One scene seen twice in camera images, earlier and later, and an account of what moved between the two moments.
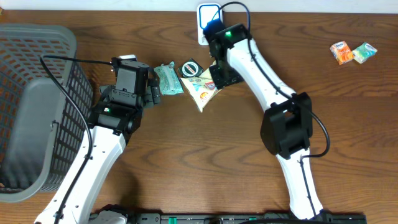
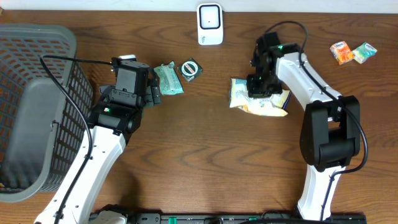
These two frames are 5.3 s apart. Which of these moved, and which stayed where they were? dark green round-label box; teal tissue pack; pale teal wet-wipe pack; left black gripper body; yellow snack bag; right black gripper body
Moved: yellow snack bag; right black gripper body
Stayed: pale teal wet-wipe pack; dark green round-label box; teal tissue pack; left black gripper body
